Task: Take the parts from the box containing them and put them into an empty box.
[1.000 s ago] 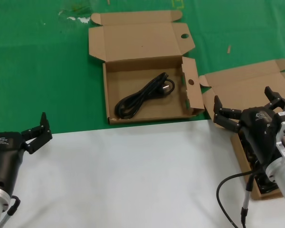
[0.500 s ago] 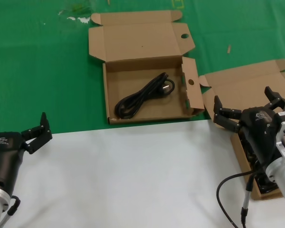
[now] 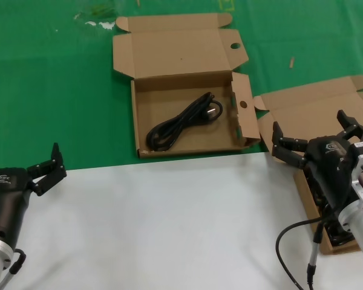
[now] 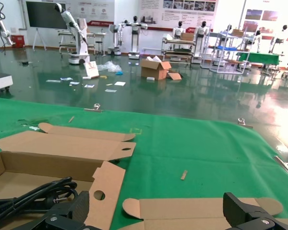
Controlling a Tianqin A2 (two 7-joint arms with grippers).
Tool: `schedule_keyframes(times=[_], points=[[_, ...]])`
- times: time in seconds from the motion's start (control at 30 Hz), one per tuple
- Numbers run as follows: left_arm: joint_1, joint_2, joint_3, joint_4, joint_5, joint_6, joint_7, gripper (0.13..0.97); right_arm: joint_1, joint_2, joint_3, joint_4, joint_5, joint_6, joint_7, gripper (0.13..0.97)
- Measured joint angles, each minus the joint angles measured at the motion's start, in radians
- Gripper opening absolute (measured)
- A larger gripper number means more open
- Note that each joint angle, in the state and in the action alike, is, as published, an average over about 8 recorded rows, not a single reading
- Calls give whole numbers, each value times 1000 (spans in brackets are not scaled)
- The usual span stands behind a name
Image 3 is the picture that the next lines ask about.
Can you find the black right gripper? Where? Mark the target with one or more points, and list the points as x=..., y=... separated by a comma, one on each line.
x=326, y=169

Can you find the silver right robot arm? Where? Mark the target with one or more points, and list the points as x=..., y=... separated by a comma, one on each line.
x=361, y=229

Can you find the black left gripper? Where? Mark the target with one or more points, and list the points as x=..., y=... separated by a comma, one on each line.
x=6, y=196

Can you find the open brown cardboard box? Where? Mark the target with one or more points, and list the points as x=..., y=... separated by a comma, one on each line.
x=175, y=54
x=305, y=102

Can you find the green table cloth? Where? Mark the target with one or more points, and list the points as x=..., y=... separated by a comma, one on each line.
x=48, y=90

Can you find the torn clear plastic scrap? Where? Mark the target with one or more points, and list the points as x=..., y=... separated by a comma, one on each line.
x=107, y=25

